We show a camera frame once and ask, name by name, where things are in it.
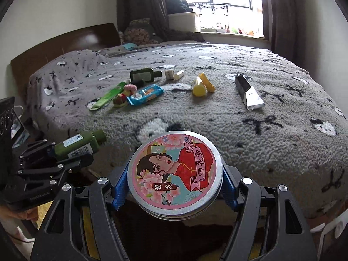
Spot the green bottle with barcode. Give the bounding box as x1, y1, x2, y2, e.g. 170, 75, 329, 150
54, 130, 107, 160

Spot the round pink cream tin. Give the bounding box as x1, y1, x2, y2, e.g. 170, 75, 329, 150
127, 130, 224, 220

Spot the dark green glass bottle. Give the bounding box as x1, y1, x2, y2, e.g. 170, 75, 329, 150
130, 68, 162, 82

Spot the white cylindrical tube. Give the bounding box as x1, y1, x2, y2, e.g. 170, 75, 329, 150
173, 70, 185, 81

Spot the white tape roll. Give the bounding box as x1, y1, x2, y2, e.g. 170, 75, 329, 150
165, 70, 175, 81

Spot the person's left hand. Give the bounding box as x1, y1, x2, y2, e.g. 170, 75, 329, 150
0, 205, 39, 222

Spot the pink and green small toy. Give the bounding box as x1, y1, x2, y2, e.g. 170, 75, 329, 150
113, 84, 137, 107

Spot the green snack wrapper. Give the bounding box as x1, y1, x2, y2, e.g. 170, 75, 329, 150
89, 81, 127, 111

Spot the blue snack packet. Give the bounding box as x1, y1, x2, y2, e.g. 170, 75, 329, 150
127, 84, 164, 106

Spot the grey patterned fleece blanket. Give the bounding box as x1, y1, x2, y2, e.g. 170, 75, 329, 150
27, 43, 347, 218

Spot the teal small object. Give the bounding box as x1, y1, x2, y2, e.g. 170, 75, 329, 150
122, 43, 138, 51

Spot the silver foil package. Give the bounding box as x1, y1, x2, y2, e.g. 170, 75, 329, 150
235, 73, 265, 110

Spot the yellow bottle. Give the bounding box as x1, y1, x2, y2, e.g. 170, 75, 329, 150
192, 77, 207, 97

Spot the brown patterned pillow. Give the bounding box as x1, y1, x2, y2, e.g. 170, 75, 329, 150
124, 18, 163, 45

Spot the yellow tube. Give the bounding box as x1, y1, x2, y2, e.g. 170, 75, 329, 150
199, 73, 215, 93

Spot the left dark curtain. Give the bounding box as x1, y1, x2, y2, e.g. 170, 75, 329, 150
117, 0, 205, 42

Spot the dark curtain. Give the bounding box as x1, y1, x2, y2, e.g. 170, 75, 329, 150
117, 0, 205, 42
261, 0, 297, 61

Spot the white box on sill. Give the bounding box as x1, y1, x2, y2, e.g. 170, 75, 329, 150
167, 12, 201, 32

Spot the dark clothes pile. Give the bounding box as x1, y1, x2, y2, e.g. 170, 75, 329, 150
165, 0, 193, 14

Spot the right dark curtain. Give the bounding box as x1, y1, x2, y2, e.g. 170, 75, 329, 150
261, 0, 297, 61

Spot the window with frame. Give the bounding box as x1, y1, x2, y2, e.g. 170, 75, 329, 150
185, 0, 264, 38

